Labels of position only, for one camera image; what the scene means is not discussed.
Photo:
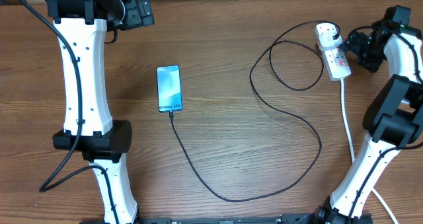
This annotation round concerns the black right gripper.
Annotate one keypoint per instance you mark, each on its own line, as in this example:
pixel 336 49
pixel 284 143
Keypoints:
pixel 353 44

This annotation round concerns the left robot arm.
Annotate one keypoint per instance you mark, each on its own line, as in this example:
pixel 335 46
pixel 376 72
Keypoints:
pixel 88 126

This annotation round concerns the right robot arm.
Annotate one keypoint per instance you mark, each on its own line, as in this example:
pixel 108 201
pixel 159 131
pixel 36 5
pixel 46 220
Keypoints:
pixel 393 121

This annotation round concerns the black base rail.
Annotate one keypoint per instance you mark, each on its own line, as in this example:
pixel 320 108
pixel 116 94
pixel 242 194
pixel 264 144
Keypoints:
pixel 283 219

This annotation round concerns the white power strip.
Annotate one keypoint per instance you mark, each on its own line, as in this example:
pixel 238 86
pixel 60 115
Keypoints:
pixel 335 60

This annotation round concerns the blue Galaxy smartphone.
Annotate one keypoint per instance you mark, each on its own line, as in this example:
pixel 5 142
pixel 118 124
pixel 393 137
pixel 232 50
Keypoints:
pixel 169 88

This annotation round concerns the white charger plug adapter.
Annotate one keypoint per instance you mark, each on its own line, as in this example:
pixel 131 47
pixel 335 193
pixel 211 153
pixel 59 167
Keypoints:
pixel 327 42

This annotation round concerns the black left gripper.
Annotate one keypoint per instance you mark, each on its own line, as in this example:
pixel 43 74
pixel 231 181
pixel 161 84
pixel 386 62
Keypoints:
pixel 137 18

